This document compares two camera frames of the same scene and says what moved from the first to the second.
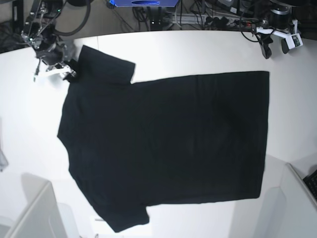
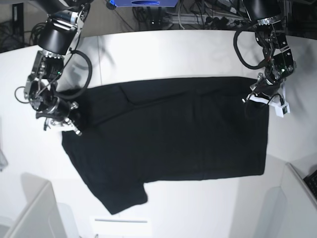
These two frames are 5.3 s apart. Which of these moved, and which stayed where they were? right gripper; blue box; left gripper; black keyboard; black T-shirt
Moved: black T-shirt; left gripper; right gripper
Stayed: black keyboard; blue box
